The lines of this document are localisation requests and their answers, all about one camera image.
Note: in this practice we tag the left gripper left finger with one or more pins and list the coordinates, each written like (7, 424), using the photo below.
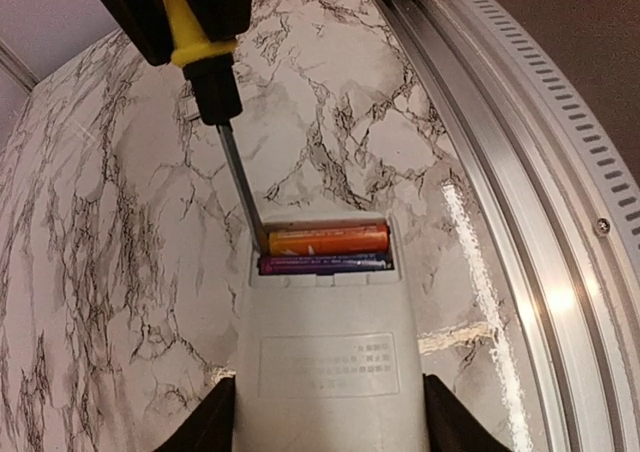
(210, 426)

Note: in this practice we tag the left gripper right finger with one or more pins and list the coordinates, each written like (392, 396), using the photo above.
(450, 425)

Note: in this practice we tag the yellow handled screwdriver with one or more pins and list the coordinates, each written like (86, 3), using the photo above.
(208, 66)

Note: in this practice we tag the white remote control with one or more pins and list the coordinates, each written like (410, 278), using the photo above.
(329, 362)

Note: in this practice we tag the purple blue battery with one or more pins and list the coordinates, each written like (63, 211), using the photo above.
(324, 265)

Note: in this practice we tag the orange black battery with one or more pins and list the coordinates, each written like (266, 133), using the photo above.
(330, 241)

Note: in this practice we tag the white battery cover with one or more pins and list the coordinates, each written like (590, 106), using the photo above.
(189, 109)

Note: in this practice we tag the left aluminium corner post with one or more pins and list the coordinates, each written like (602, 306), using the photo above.
(16, 68)

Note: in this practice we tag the front aluminium frame rail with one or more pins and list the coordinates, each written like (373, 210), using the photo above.
(562, 207)

